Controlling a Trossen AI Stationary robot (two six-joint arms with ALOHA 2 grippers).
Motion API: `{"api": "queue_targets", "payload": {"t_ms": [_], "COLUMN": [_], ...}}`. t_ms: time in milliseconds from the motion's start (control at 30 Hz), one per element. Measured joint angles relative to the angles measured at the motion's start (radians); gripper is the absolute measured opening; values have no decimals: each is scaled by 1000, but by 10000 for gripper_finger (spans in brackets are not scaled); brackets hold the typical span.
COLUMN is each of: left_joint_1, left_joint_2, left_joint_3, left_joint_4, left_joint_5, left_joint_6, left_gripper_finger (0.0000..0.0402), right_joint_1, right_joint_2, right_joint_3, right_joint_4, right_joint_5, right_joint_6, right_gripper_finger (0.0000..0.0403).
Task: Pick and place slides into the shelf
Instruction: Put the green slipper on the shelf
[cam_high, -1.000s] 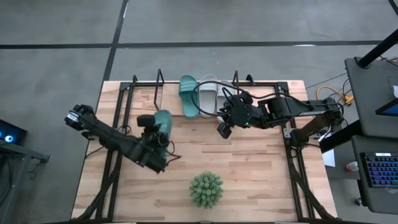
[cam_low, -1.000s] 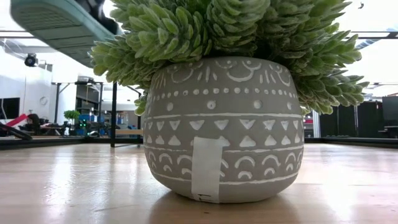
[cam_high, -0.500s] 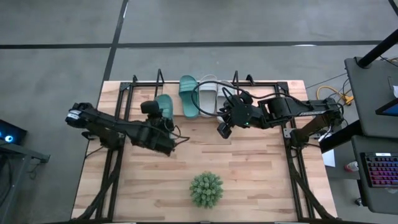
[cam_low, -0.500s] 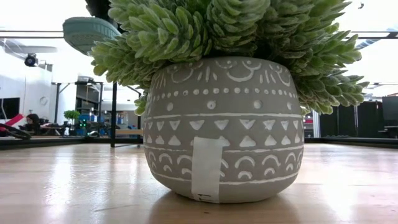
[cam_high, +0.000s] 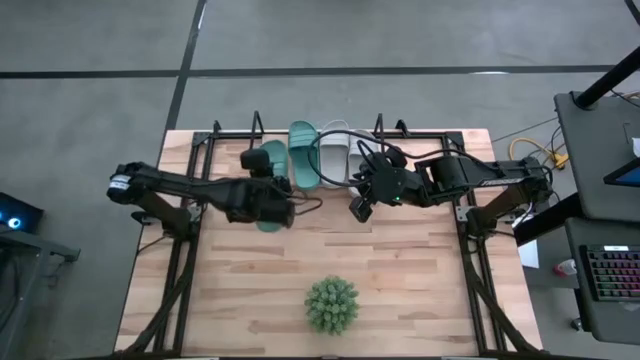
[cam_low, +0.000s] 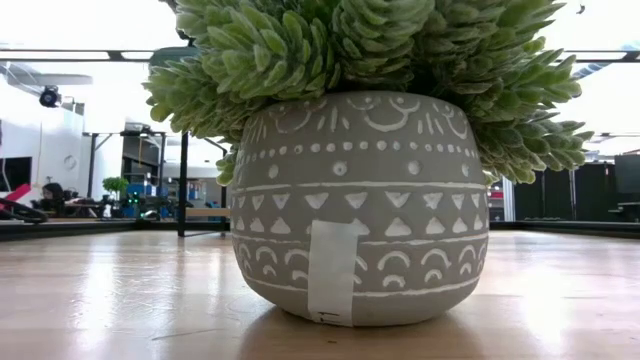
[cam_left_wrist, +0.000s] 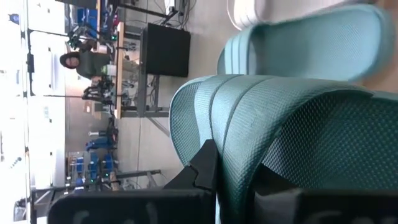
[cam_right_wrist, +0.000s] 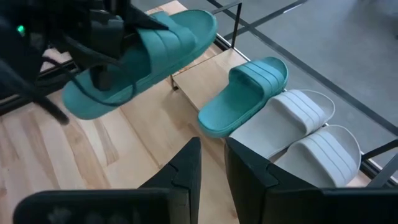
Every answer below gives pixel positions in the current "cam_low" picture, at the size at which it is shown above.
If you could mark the red object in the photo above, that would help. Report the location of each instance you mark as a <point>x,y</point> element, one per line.
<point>17,194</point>

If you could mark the round wall fitting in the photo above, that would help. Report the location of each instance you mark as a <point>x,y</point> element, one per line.
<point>70,163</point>

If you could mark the black round lamp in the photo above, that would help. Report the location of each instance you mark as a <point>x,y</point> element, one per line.
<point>50,96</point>

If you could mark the dark wall screen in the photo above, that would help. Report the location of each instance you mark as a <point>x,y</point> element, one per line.
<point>15,172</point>

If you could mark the artificial plant in patterned pot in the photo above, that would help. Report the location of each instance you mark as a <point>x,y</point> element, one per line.
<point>360,200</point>

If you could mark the small green background plant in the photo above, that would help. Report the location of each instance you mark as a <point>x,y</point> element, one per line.
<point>116,185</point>

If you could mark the white tape strip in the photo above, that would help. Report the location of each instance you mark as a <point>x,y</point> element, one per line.
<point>332,270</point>

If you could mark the white pillar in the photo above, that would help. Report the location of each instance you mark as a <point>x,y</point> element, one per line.
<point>508,200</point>

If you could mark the grey ceiling fixture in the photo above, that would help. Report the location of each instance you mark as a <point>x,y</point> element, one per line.
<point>45,77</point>

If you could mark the person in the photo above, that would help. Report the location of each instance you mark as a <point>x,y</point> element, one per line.
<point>52,195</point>

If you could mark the black partition panels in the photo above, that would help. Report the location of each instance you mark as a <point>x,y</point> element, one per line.
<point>555,195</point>

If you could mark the black background rack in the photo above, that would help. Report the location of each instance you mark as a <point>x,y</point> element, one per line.
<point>142,155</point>

